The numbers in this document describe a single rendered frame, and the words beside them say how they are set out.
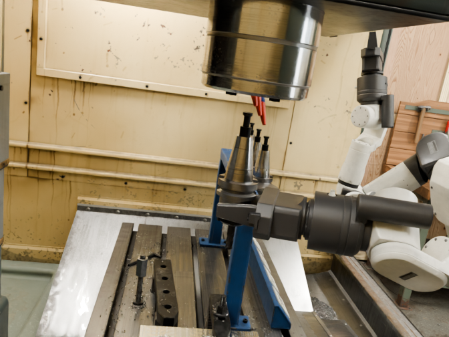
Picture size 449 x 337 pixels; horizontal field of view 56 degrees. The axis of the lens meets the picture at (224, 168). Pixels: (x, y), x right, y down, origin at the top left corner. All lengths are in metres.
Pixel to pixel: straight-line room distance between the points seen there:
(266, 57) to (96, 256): 1.19
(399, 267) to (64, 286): 1.15
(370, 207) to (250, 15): 0.29
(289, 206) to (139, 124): 1.11
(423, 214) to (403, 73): 3.07
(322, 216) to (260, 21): 0.28
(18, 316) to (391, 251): 1.30
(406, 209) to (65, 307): 1.14
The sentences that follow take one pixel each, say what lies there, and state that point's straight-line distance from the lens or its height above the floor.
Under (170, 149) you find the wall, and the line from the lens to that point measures 1.67.
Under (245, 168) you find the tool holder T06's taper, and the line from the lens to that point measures 0.63.
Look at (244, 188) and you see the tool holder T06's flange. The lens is 0.63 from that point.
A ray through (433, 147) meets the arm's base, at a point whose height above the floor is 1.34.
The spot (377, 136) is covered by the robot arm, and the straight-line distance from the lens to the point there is 1.39.
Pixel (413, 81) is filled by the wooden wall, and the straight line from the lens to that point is 3.70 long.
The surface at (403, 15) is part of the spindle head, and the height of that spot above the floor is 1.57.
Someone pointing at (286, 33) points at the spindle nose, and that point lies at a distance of 0.56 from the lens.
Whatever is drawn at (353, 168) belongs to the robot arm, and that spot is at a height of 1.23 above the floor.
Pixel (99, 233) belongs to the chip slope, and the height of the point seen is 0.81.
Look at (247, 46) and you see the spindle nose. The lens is 0.55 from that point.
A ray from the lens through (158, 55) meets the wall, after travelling 1.62.
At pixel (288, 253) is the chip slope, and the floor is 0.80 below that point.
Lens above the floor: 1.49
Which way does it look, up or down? 14 degrees down
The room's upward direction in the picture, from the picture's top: 8 degrees clockwise
